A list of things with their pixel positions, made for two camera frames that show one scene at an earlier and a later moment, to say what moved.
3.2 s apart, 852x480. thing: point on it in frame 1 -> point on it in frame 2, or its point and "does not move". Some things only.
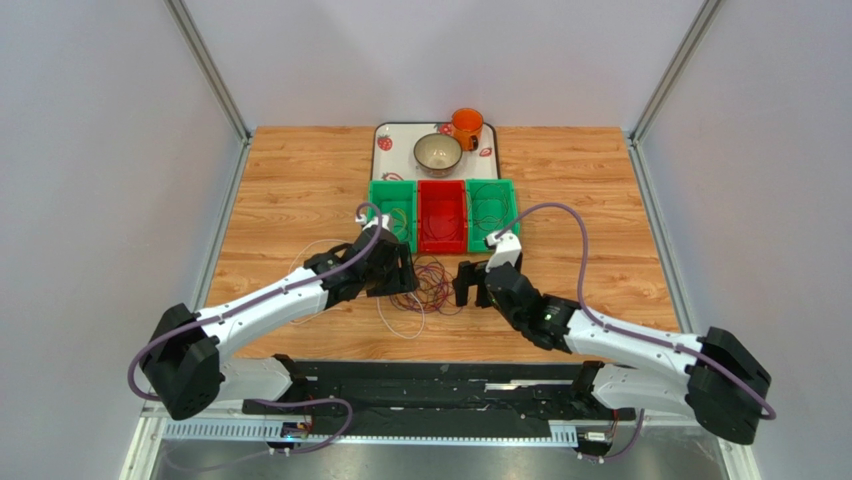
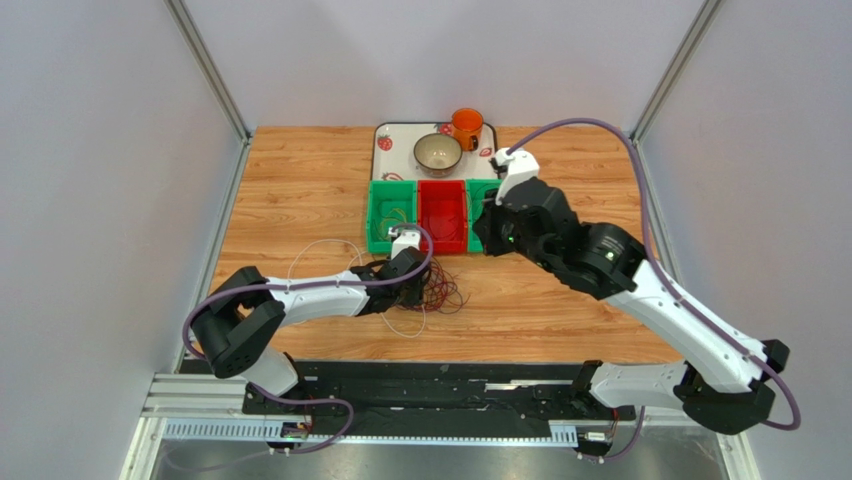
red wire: [435, 292] does not move
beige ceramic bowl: [437, 154] does not move
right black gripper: [480, 283] -> [492, 222]
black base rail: [432, 391] does not move
